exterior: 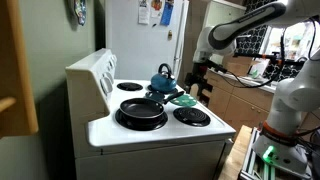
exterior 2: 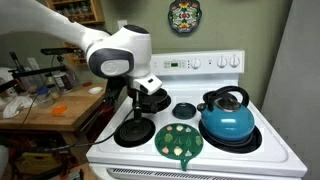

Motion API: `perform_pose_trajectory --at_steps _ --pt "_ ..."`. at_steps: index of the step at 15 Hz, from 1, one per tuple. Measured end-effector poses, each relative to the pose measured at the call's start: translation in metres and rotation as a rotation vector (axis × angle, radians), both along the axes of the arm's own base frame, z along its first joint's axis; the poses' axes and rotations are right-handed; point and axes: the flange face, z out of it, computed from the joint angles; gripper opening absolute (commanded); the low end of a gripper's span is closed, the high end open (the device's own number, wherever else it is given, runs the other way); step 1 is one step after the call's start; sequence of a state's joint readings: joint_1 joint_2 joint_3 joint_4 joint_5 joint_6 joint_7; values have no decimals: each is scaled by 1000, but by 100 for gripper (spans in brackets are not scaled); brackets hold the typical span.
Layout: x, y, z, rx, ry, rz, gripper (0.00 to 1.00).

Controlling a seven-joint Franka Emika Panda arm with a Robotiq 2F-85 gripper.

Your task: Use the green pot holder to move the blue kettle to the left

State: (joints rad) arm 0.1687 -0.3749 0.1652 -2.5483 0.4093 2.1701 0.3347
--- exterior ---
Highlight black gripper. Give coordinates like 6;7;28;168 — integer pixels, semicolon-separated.
185;61;215;84

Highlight green patterned pot holder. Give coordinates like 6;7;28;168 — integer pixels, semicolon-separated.
169;93;198;108

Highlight blue kettle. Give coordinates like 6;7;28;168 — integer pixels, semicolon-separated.
150;62;178;94

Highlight brown cardboard box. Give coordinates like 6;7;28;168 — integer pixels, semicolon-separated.
222;54;254;77

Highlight dark teal round dish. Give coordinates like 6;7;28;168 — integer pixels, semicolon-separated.
145;90;166;103

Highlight wooden kitchen base cabinets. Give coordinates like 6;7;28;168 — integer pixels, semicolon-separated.
203;68;320;134

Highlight white green package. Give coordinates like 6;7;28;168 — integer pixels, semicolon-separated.
249;59;272;80

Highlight black white patterned backsplash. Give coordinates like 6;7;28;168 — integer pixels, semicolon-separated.
234;0;305;83

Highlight white refrigerator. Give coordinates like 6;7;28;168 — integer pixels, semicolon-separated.
104;0;190;83

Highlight white upper cabinet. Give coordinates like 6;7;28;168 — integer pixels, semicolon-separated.
202;0;248;29

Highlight blue paper sheet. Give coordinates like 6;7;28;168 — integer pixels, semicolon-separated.
160;0;175;27

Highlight black orange bar clamp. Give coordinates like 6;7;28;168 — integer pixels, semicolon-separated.
233;51;301;67

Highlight paper with orange picture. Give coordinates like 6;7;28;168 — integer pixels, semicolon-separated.
150;0;165;19

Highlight white paper note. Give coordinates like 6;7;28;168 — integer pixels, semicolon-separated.
138;0;151;25

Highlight white electric stove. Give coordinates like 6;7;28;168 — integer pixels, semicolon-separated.
64;48;237;180

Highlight light wooden cabinet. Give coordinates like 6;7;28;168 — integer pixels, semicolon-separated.
0;0;39;139

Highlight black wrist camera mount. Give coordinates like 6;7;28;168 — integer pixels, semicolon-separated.
201;59;229;73

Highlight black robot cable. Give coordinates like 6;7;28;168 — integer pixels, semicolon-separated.
213;61;284;89

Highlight aluminium profile base frame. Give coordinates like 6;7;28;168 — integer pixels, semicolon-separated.
239;128;314;180

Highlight colourful wall decoration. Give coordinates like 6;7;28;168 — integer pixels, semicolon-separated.
68;0;88;27

